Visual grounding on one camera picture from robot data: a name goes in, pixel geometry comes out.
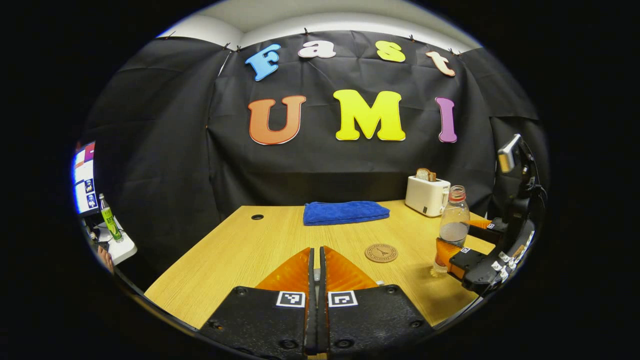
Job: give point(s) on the green drink bottle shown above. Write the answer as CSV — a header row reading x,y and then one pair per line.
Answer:
x,y
111,222

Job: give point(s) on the folded blue towel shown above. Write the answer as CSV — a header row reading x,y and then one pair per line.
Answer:
x,y
345,212

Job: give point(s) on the clear plastic water bottle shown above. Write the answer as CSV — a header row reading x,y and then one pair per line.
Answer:
x,y
455,220

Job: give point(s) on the toasted bread slice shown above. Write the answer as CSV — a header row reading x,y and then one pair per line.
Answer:
x,y
426,175

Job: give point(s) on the white side table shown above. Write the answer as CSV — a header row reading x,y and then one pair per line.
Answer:
x,y
122,250

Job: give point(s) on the round brown coaster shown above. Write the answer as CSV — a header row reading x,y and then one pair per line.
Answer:
x,y
381,253

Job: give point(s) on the black backdrop cloth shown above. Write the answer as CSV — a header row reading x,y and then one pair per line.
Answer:
x,y
350,170

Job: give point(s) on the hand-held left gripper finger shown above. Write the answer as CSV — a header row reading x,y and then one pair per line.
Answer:
x,y
310,280
322,280

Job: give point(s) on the computer monitor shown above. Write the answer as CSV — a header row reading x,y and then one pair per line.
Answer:
x,y
84,180

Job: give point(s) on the white toaster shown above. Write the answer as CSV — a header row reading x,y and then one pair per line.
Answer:
x,y
425,197

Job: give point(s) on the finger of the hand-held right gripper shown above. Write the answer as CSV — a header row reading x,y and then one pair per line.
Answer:
x,y
490,227
465,262

